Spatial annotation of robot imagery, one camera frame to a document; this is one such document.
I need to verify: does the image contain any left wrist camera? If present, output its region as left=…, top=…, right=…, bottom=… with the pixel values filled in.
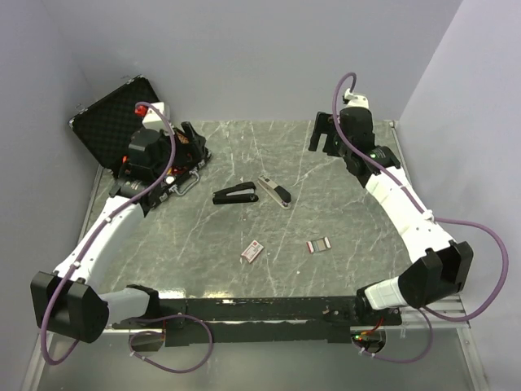
left=134, top=102, right=170, bottom=132

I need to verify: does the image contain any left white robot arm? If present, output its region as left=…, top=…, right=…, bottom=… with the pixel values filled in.
left=30, top=120, right=208, bottom=345

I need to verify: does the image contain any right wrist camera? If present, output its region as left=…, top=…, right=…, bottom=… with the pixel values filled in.
left=343, top=89, right=370, bottom=109

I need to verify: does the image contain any purple cable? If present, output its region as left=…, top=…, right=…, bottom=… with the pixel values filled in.
left=333, top=72, right=510, bottom=363
left=40, top=101, right=215, bottom=375

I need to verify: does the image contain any black poker chip case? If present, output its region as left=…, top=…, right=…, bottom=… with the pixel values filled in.
left=69, top=75, right=212, bottom=213

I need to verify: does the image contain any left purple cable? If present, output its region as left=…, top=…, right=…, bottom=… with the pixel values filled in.
left=40, top=101, right=215, bottom=375

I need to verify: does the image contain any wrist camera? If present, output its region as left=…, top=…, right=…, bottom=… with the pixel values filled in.
left=343, top=89, right=370, bottom=109
left=134, top=102, right=170, bottom=132

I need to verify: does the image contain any red white staple box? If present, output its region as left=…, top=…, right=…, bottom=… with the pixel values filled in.
left=241, top=240, right=265, bottom=263

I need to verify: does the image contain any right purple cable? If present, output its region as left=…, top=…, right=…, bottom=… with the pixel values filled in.
left=333, top=72, right=510, bottom=363

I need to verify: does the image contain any striped staple strip pack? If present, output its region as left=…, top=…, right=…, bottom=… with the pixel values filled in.
left=306, top=237, right=331, bottom=253

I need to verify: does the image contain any grey and black stapler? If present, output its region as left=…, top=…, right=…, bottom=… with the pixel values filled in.
left=258, top=175, right=291, bottom=209

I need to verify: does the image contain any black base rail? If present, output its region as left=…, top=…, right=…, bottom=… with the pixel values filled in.
left=113, top=296, right=402, bottom=347

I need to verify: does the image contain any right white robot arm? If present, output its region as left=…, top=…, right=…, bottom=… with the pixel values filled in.
left=309, top=107, right=474, bottom=324

